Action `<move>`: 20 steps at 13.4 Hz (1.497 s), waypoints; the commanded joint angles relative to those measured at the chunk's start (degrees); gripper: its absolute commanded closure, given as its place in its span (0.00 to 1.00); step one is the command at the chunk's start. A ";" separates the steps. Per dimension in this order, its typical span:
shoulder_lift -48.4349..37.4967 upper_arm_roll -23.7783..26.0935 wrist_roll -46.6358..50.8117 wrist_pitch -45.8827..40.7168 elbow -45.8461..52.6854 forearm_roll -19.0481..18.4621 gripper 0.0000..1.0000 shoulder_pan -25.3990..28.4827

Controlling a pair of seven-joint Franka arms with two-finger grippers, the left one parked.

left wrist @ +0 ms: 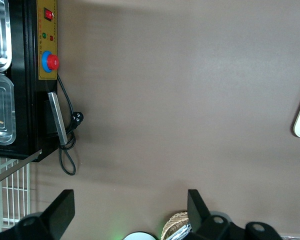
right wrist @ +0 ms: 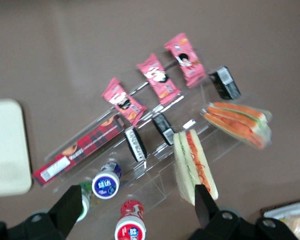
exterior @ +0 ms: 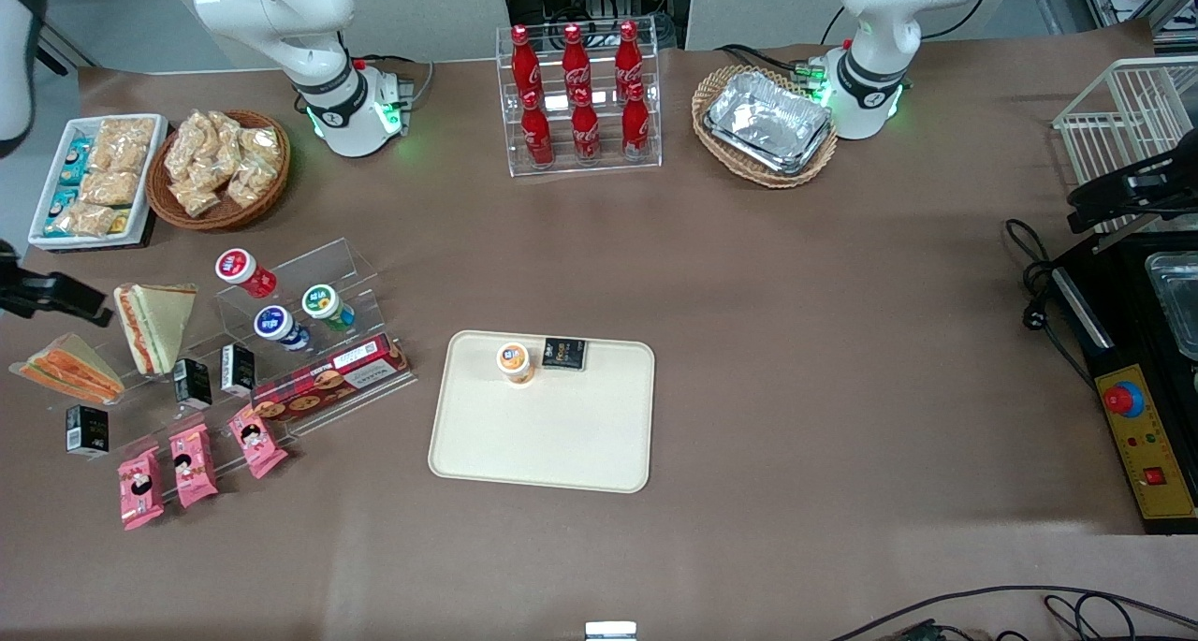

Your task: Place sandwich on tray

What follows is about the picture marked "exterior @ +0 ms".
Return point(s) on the red cap yogurt bottle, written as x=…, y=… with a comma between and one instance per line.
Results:
x=241, y=270

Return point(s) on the clear acrylic tiered stand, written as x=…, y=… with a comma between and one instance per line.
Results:
x=356, y=259

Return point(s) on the triangle sandwich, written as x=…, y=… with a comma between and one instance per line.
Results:
x=154, y=327
x=73, y=370

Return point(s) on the clear acrylic bottle rack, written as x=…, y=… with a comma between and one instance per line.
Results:
x=506, y=159

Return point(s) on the clear bag of puffed snacks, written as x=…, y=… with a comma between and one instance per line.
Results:
x=195, y=196
x=187, y=145
x=251, y=182
x=260, y=145
x=225, y=140

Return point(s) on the blue cap yogurt bottle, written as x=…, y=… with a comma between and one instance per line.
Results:
x=277, y=326

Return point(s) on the clear bag of crackers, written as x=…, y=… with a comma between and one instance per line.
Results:
x=124, y=143
x=109, y=187
x=84, y=220

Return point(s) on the black sealing machine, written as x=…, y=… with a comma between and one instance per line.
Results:
x=1118, y=454

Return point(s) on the stack of foil trays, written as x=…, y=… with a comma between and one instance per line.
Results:
x=769, y=122

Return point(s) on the round wicker snack basket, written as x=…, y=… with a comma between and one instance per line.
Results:
x=225, y=215

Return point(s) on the pink snack packet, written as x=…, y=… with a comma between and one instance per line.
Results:
x=194, y=466
x=139, y=488
x=257, y=440

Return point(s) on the wicker basket with foil trays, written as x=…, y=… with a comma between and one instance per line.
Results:
x=716, y=84

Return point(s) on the green cap yogurt bottle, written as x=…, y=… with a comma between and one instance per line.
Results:
x=325, y=304

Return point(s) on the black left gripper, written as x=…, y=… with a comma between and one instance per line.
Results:
x=1163, y=181

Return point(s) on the blue snack pack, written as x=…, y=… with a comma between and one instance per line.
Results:
x=77, y=162
x=63, y=204

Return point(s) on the red cola bottle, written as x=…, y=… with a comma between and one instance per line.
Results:
x=635, y=126
x=628, y=59
x=576, y=61
x=586, y=134
x=537, y=136
x=524, y=65

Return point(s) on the red cookie box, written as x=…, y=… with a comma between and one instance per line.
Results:
x=328, y=379

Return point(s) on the small black carton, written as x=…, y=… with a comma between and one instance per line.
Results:
x=87, y=431
x=238, y=370
x=192, y=384
x=565, y=354

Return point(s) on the small white grey device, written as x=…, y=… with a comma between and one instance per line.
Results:
x=610, y=631

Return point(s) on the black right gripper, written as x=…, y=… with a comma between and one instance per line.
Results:
x=26, y=292

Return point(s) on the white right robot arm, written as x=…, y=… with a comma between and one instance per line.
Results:
x=281, y=14

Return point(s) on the orange cap yogurt bottle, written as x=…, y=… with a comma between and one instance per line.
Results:
x=514, y=362

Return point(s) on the cream plastic serving tray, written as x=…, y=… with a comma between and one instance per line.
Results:
x=543, y=435

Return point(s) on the steel tray insert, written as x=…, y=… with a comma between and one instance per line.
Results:
x=1177, y=304

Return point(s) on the white rectangular snack tray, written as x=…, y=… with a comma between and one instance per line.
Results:
x=42, y=225

